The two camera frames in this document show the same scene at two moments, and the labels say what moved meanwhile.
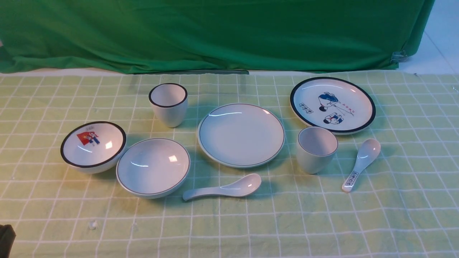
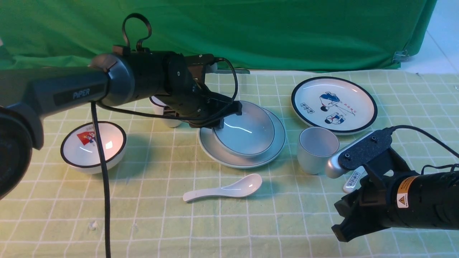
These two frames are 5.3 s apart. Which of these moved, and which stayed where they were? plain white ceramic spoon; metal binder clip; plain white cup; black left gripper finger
Moved: black left gripper finger
Stayed: plain white ceramic spoon; metal binder clip; plain white cup
